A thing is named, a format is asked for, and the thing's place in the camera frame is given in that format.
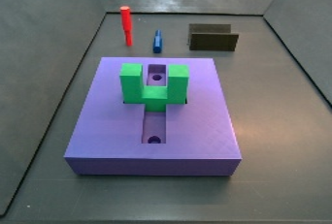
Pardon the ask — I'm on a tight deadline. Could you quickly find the red peg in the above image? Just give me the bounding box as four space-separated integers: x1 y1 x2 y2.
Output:
121 6 133 46

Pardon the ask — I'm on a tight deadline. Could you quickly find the purple base block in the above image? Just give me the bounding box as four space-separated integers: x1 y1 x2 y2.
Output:
64 57 241 176

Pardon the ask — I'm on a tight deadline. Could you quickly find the green U-shaped block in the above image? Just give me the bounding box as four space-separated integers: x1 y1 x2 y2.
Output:
119 63 189 112

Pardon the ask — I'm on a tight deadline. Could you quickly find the black angle bracket fixture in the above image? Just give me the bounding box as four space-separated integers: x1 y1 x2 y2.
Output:
188 23 238 51

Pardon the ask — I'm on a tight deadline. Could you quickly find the blue peg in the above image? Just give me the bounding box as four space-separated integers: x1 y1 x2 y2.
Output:
153 30 162 53

